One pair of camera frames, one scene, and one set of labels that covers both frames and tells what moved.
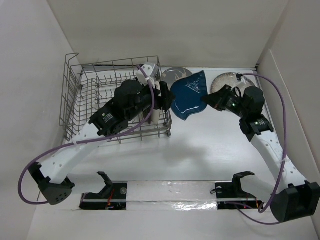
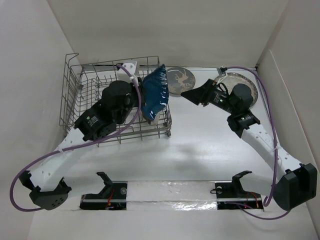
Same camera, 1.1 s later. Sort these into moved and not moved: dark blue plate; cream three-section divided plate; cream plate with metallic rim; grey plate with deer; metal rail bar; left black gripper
Moved: dark blue plate; left black gripper
Not moved: cream plate with metallic rim; cream three-section divided plate; metal rail bar; grey plate with deer
